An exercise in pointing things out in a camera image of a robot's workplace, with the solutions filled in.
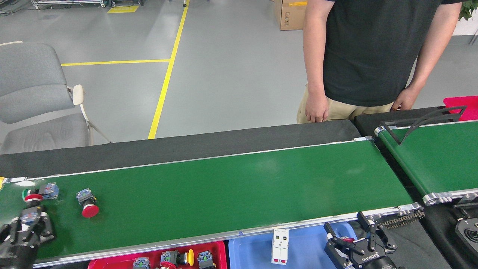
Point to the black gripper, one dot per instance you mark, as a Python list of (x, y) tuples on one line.
[(16, 256), (373, 261)]

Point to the green push button switch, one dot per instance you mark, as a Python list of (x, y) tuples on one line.
[(50, 190)]

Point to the yellow mushroom button switch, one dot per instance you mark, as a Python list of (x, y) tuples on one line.
[(190, 257)]

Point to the person's right forearm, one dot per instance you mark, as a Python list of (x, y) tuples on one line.
[(316, 71)]

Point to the person's left forearm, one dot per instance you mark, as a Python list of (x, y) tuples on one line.
[(424, 67)]

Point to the red plastic tray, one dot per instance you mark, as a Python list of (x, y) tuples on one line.
[(119, 264)]

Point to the blue plastic tray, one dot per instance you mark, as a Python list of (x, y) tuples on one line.
[(254, 254)]

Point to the short green conveyor belt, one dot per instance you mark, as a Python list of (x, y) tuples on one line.
[(440, 160)]

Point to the long green conveyor belt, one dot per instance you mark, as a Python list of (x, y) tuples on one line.
[(224, 194)]

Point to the person's right hand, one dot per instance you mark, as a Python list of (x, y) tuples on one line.
[(317, 108)]

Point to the person's left hand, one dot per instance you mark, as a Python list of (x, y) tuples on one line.
[(407, 100)]

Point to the black round controller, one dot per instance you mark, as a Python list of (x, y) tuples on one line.
[(468, 233)]

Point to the grey office chair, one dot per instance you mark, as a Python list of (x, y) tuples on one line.
[(30, 74)]

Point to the red plastic bin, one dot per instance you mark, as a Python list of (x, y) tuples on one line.
[(472, 102)]

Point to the person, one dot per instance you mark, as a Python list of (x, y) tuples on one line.
[(373, 48)]

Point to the background equipment rack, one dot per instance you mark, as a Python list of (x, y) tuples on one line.
[(67, 2)]

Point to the cardboard box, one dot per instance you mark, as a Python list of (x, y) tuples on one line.
[(289, 16)]

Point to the green potted plant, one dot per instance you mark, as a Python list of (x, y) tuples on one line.
[(470, 9)]

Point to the black guide bracket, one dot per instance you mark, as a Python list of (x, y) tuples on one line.
[(390, 134)]

